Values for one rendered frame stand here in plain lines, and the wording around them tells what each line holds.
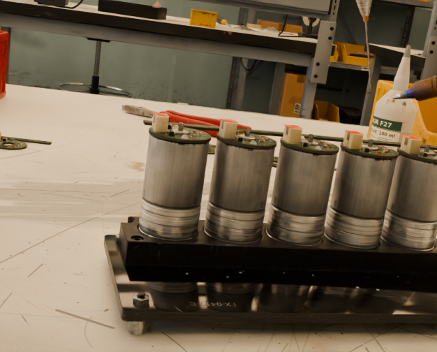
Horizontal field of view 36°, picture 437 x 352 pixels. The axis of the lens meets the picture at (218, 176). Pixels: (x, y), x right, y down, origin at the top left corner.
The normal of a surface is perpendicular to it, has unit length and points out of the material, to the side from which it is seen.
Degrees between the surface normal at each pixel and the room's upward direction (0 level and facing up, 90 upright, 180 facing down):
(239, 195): 90
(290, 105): 90
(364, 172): 90
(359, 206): 90
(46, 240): 0
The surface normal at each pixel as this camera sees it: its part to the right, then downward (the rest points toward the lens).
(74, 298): 0.14, -0.96
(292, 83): 0.13, 0.29
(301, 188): -0.14, 0.23
